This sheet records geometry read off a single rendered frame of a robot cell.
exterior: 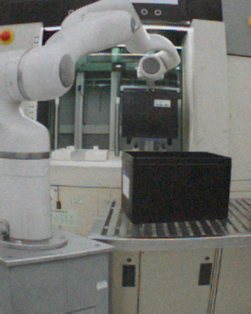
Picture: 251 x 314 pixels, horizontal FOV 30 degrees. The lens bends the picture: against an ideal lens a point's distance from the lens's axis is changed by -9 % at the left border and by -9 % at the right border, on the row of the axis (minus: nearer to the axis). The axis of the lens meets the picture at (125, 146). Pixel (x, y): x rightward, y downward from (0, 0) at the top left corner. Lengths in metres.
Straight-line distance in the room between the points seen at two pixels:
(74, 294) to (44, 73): 0.46
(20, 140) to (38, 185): 0.10
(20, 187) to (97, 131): 1.64
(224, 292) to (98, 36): 1.10
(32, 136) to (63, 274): 0.29
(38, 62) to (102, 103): 1.67
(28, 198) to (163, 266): 0.89
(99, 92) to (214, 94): 1.06
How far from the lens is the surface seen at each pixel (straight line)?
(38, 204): 1.00
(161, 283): 1.81
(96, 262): 1.03
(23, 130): 0.99
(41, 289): 0.96
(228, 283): 1.84
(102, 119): 2.61
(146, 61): 1.70
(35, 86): 0.97
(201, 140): 1.66
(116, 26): 1.27
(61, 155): 1.93
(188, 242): 1.12
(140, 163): 1.27
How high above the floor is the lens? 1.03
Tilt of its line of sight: 3 degrees down
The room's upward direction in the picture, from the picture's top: 1 degrees clockwise
